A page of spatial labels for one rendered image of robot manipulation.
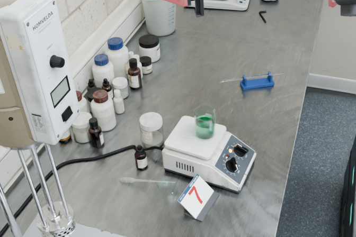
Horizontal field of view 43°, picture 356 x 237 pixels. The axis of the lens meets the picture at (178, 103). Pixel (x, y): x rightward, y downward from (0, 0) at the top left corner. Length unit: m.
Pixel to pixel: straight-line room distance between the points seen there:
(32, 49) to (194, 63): 1.00
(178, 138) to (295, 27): 0.81
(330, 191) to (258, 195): 1.09
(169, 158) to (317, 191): 1.16
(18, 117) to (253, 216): 0.60
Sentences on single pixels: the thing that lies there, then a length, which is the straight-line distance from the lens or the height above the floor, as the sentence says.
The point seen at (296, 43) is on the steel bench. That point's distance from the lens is 1.64.
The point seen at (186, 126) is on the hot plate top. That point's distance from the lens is 1.13.
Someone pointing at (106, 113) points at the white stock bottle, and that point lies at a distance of 1.23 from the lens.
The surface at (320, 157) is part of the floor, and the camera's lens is 2.30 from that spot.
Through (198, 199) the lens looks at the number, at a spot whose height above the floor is 0.77.
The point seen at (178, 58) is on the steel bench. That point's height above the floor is 0.75.
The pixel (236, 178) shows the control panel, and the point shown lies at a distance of 1.08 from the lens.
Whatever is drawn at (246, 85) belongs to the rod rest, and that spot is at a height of 0.76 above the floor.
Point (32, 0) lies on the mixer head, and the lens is 0.57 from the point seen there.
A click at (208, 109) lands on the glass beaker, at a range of 1.08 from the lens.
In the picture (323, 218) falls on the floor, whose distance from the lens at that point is 2.06.
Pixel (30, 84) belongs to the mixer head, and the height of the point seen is 1.26.
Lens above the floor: 1.58
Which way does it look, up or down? 38 degrees down
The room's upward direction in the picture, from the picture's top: 3 degrees counter-clockwise
